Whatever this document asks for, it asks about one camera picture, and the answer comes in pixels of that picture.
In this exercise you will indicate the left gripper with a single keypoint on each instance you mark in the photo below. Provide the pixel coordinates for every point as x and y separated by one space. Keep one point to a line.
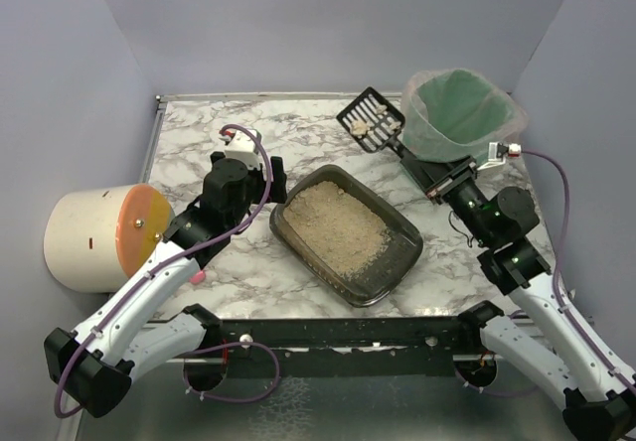
277 180

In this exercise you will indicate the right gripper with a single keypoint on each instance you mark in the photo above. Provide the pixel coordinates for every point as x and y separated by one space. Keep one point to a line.
451 179

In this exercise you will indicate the dark grey litter box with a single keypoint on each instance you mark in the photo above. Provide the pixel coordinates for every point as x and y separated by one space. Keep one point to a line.
380 278

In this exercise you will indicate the black litter scoop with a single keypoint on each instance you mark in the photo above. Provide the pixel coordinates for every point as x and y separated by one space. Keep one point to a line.
385 121

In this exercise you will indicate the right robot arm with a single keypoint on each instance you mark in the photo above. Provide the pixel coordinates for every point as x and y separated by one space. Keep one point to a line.
593 388

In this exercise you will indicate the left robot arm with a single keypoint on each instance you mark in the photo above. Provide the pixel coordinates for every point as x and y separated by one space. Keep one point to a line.
95 364

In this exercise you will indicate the beige cat litter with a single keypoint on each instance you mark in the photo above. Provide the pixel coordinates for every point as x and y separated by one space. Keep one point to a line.
338 228

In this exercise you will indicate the clear plastic bin liner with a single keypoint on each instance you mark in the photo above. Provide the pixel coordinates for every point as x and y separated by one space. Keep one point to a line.
497 113

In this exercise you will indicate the small pink object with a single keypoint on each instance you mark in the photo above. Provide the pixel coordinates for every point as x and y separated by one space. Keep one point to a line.
198 278

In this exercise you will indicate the cream cylinder with orange lid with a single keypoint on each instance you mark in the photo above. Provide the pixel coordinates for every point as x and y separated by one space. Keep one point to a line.
96 240

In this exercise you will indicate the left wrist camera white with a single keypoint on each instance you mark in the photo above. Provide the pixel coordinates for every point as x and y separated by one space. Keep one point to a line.
240 147

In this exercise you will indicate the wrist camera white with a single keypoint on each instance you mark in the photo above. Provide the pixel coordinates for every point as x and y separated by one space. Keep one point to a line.
240 147
498 153

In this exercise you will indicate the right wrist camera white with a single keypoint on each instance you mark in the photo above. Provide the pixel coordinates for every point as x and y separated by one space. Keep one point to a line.
498 153

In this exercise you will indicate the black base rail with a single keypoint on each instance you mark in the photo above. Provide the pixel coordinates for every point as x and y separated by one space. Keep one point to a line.
342 347

